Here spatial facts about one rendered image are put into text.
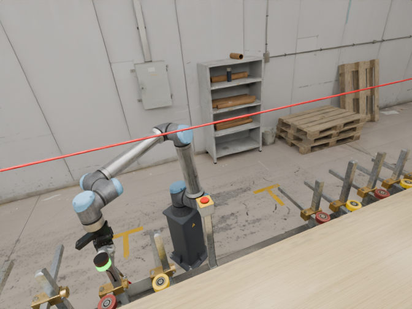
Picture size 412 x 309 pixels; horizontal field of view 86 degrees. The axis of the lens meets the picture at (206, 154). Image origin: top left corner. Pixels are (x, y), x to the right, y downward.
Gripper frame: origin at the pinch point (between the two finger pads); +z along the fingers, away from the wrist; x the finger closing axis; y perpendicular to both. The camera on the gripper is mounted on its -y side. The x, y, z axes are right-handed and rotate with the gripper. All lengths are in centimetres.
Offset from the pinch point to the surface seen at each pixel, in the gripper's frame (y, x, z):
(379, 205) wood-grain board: 161, -25, 11
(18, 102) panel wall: -101, 258, -38
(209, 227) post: 54, -10, -4
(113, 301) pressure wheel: 1.5, -18.5, 10.4
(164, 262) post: 27.7, -9.6, 9.0
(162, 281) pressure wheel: 24.7, -18.1, 10.8
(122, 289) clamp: 4.5, -10.3, 15.9
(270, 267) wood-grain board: 76, -33, 11
